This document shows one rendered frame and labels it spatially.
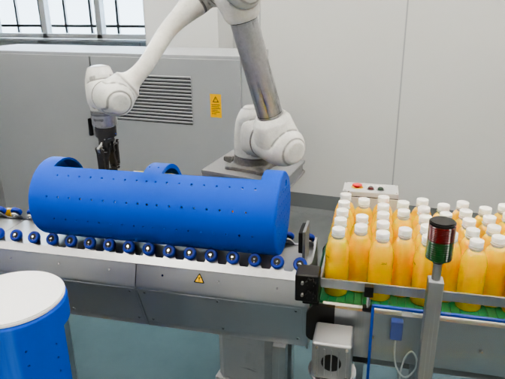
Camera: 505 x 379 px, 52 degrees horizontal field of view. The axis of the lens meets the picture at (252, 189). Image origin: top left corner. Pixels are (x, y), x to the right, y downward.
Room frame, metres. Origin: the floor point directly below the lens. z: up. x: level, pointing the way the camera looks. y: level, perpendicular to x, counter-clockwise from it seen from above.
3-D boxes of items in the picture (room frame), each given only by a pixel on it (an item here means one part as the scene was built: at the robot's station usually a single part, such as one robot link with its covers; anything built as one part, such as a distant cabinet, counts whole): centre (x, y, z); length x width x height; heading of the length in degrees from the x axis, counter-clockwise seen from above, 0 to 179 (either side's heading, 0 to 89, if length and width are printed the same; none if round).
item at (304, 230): (1.59, -0.17, 0.99); 0.10 x 0.02 x 0.12; 166
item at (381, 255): (1.40, -0.38, 1.00); 0.07 x 0.07 x 0.20
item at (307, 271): (1.39, -0.17, 0.95); 0.10 x 0.07 x 0.10; 166
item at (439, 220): (1.15, -0.46, 1.18); 0.06 x 0.06 x 0.16
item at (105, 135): (1.82, 0.52, 1.30); 0.08 x 0.07 x 0.09; 166
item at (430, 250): (1.15, -0.46, 1.18); 0.06 x 0.06 x 0.05
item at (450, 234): (1.15, -0.46, 1.23); 0.06 x 0.06 x 0.04
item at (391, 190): (1.82, -0.44, 1.05); 0.20 x 0.10 x 0.10; 76
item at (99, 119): (1.82, 0.52, 1.37); 0.09 x 0.09 x 0.06
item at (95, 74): (1.81, 0.51, 1.48); 0.13 x 0.11 x 0.16; 29
